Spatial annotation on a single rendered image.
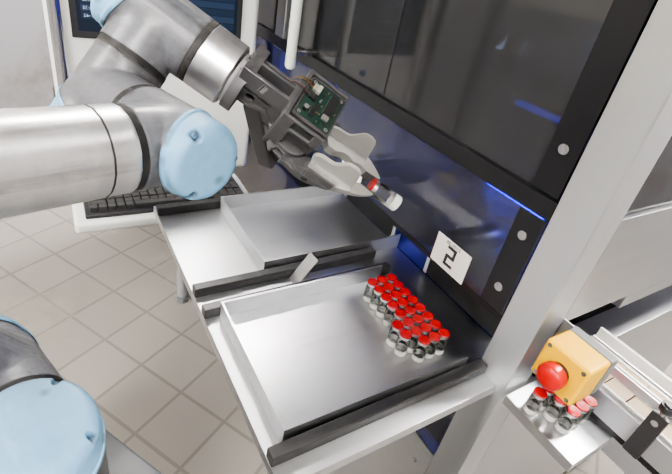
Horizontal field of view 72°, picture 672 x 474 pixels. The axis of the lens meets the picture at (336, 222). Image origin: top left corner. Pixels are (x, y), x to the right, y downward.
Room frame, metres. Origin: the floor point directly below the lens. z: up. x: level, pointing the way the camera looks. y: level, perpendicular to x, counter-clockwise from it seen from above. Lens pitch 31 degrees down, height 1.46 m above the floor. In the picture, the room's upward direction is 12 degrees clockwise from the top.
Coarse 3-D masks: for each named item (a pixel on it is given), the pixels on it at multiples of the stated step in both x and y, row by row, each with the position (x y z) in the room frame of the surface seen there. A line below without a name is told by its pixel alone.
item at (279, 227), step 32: (256, 192) 0.97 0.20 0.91; (288, 192) 1.02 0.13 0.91; (320, 192) 1.07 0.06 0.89; (256, 224) 0.88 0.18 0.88; (288, 224) 0.91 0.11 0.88; (320, 224) 0.94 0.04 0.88; (352, 224) 0.97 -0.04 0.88; (256, 256) 0.74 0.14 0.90; (288, 256) 0.74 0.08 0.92; (320, 256) 0.78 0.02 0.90
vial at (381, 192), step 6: (378, 186) 0.53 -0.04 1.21; (384, 186) 0.53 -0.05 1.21; (378, 192) 0.52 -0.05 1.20; (384, 192) 0.52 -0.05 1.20; (390, 192) 0.53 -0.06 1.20; (378, 198) 0.52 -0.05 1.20; (384, 198) 0.52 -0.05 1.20; (390, 198) 0.52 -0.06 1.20; (396, 198) 0.53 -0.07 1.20; (384, 204) 0.53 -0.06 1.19; (390, 204) 0.52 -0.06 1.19; (396, 204) 0.52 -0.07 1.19
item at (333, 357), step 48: (288, 288) 0.65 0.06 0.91; (336, 288) 0.71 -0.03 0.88; (240, 336) 0.54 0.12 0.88; (288, 336) 0.56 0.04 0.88; (336, 336) 0.58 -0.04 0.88; (384, 336) 0.61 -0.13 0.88; (288, 384) 0.47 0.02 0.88; (336, 384) 0.48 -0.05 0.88; (384, 384) 0.50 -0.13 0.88; (288, 432) 0.37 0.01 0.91
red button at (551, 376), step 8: (544, 368) 0.48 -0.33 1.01; (552, 368) 0.48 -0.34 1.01; (560, 368) 0.48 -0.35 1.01; (536, 376) 0.48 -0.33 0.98; (544, 376) 0.47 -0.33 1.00; (552, 376) 0.47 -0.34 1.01; (560, 376) 0.47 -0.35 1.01; (544, 384) 0.47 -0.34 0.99; (552, 384) 0.46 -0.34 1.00; (560, 384) 0.46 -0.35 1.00
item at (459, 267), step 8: (440, 232) 0.72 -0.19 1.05; (440, 240) 0.72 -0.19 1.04; (448, 240) 0.71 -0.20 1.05; (440, 248) 0.71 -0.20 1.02; (448, 248) 0.70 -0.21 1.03; (456, 248) 0.69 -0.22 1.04; (432, 256) 0.72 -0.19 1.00; (440, 256) 0.71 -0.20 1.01; (456, 256) 0.68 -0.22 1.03; (464, 256) 0.67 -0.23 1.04; (440, 264) 0.70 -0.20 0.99; (448, 264) 0.69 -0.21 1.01; (456, 264) 0.68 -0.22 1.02; (464, 264) 0.67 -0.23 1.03; (448, 272) 0.69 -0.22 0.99; (456, 272) 0.67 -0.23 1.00; (464, 272) 0.66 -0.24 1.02; (456, 280) 0.67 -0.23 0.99
